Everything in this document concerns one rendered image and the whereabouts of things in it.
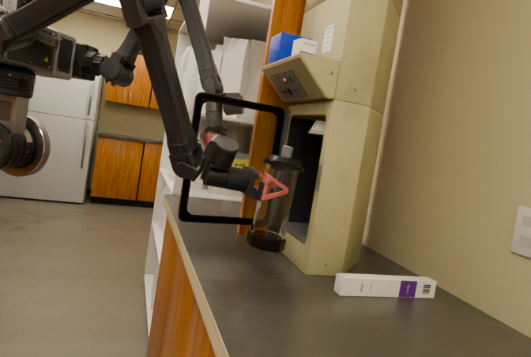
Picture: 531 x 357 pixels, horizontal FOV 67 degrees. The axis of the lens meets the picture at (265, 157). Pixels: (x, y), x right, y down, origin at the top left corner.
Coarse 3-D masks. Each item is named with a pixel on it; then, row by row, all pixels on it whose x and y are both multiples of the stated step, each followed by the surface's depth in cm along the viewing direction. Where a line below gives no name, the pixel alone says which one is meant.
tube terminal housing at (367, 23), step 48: (336, 0) 112; (384, 0) 107; (336, 48) 108; (384, 48) 112; (336, 96) 105; (384, 96) 123; (336, 144) 107; (336, 192) 108; (288, 240) 121; (336, 240) 110
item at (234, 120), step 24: (216, 120) 124; (240, 120) 128; (264, 120) 131; (240, 144) 129; (264, 144) 132; (264, 168) 133; (192, 192) 124; (216, 192) 127; (240, 192) 131; (240, 216) 132
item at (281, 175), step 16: (272, 160) 101; (272, 176) 102; (288, 176) 101; (272, 192) 101; (288, 192) 102; (256, 208) 105; (272, 208) 101; (288, 208) 103; (256, 224) 103; (272, 224) 102
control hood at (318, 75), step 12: (288, 60) 109; (300, 60) 102; (312, 60) 102; (324, 60) 103; (336, 60) 105; (264, 72) 131; (276, 72) 122; (300, 72) 107; (312, 72) 103; (324, 72) 104; (336, 72) 105; (312, 84) 106; (324, 84) 104; (336, 84) 105; (312, 96) 111; (324, 96) 105
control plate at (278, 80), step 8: (288, 72) 114; (272, 80) 129; (280, 80) 123; (288, 80) 117; (296, 80) 113; (280, 88) 128; (296, 88) 117; (288, 96) 126; (296, 96) 121; (304, 96) 116
